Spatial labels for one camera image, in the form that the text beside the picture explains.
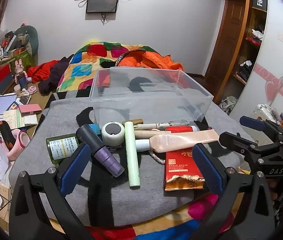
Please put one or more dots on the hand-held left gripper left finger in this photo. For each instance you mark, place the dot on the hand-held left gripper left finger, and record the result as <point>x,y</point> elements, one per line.
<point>75,165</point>

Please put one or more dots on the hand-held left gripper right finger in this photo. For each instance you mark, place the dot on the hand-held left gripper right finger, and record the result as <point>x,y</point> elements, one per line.
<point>206,165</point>

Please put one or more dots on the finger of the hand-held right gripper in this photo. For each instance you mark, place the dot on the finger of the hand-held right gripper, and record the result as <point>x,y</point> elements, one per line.
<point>251,122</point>
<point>234,141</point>

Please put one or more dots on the green glass bottle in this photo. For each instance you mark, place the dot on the green glass bottle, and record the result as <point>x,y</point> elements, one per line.
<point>59,148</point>

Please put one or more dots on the red packet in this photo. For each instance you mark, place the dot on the red packet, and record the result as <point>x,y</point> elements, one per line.
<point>179,170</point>

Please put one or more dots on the purple cosmetic bottle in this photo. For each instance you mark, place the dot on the purple cosmetic bottle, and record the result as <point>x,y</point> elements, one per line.
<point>101,152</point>

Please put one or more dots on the beige cosmetic tube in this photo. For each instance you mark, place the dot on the beige cosmetic tube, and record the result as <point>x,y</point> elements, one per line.
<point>181,140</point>

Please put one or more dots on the red white tube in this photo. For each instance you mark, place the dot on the red white tube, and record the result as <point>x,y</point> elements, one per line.
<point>181,129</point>

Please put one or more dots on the white tape roll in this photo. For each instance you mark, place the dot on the white tape roll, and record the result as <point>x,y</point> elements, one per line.
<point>112,140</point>

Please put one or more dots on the light green tube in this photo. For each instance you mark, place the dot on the light green tube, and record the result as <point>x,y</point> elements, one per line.
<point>131,155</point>

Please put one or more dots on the white pen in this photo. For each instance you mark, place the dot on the white pen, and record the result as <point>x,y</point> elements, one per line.
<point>156,125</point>

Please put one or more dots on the beige cosmetic stick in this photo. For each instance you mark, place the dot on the beige cosmetic stick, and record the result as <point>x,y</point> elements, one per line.
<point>146,133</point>

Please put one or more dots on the small tan box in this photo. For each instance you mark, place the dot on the small tan box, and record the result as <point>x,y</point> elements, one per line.
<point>137,121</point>

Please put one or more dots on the clear plastic box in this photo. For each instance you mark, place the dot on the clear plastic box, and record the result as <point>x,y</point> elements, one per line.
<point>151,105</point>

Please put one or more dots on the person's right hand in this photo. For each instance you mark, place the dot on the person's right hand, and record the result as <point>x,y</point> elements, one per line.
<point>272,188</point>

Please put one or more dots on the white plastic bag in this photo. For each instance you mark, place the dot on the white plastic bag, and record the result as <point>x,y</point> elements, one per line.
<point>264,111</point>

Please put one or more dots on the white shoes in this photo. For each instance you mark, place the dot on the white shoes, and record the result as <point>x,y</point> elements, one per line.
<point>229,105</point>

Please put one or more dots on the white sliding wardrobe door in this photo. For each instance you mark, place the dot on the white sliding wardrobe door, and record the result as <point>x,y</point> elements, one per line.
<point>281,62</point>

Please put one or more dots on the pink flat box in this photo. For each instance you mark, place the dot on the pink flat box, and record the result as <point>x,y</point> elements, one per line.
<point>30,108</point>

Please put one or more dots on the black oval pouch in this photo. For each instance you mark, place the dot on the black oval pouch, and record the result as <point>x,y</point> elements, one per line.
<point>6,135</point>

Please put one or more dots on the pale green booklet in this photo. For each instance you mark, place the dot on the pale green booklet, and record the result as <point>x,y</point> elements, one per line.
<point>14,120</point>

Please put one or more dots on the wooden door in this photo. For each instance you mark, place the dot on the wooden door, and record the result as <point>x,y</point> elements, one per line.
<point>224,50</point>

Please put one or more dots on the dark purple cloth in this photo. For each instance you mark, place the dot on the dark purple cloth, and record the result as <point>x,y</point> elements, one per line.
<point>54,77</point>

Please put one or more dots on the colourful patchwork quilt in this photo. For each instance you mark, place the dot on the colourful patchwork quilt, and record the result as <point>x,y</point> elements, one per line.
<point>81,70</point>

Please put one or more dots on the blue notebook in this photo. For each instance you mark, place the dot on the blue notebook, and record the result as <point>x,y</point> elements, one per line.
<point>0,103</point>

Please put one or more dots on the dark blue bottle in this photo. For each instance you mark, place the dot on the dark blue bottle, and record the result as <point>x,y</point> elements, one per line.
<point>22,82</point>

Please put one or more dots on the red cloth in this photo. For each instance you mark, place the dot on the red cloth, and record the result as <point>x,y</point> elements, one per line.
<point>41,71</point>

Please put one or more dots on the wooden wardrobe shelf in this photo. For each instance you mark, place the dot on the wooden wardrobe shelf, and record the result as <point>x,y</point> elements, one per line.
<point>254,20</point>

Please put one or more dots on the blue grey box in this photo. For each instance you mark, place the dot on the blue grey box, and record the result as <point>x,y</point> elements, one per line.
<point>6,86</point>

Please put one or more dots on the pink rabbit toy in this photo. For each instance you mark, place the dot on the pink rabbit toy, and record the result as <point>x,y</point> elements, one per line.
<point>19,68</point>

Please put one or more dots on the orange padded jacket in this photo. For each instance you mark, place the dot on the orange padded jacket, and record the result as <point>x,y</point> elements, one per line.
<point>156,60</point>

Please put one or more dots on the green box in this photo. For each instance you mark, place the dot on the green box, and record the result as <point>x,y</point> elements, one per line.
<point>24,58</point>

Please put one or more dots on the black box on shelf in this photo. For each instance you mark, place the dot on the black box on shelf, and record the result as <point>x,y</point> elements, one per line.
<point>259,1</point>

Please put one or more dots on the small black wall screen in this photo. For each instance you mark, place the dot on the small black wall screen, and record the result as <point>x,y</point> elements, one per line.
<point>102,3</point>

